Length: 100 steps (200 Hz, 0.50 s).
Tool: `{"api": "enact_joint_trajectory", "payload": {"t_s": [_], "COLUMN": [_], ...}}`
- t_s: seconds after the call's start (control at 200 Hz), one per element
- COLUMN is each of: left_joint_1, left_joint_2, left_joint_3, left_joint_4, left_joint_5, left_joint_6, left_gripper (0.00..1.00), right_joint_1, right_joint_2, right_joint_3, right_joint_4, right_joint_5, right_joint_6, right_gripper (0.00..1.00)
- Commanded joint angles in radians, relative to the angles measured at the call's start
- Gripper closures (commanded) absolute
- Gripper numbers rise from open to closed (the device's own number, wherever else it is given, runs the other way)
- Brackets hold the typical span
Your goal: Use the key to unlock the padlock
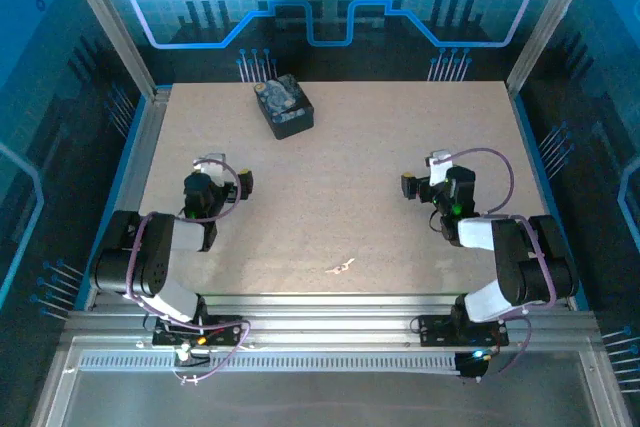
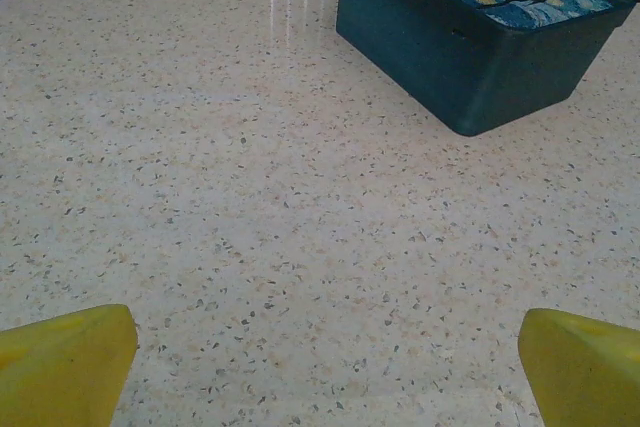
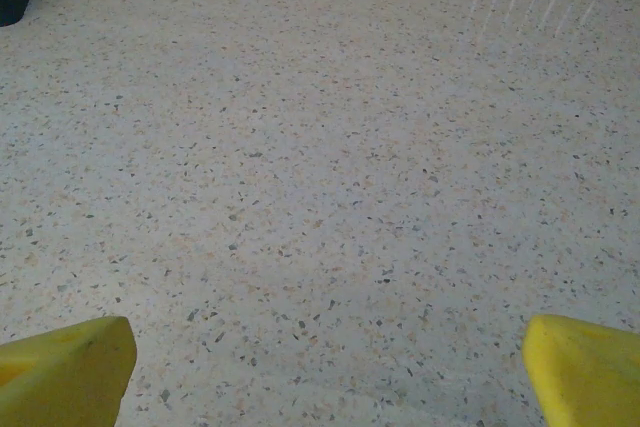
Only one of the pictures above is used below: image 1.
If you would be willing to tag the metal front platform sheet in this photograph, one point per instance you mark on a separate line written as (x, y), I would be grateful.
(320, 402)

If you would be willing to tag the aluminium front rail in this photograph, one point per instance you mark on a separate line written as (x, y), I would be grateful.
(325, 312)

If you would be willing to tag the left aluminium frame post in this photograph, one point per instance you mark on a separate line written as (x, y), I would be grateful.
(110, 22)

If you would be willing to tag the blue table edge strip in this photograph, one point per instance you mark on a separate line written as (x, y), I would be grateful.
(547, 197)
(107, 207)

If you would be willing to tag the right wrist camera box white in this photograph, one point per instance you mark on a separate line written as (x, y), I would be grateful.
(439, 167)

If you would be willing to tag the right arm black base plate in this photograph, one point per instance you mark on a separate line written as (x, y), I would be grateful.
(435, 332)

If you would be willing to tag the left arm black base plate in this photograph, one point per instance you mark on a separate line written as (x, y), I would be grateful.
(225, 332)

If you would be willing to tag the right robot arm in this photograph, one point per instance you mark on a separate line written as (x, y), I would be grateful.
(520, 267)

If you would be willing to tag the starry night painted metal box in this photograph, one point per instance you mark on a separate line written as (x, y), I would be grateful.
(285, 107)

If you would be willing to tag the black connector module with LED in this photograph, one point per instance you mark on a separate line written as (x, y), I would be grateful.
(472, 364)

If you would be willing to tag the aluminium frame post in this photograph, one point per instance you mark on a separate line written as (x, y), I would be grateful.
(550, 22)
(110, 22)

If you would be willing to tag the aluminium side rail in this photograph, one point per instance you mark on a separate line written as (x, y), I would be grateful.
(150, 147)

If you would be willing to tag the right aluminium frame post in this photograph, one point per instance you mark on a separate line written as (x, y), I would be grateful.
(550, 22)

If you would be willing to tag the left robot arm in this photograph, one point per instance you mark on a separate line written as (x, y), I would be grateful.
(150, 257)

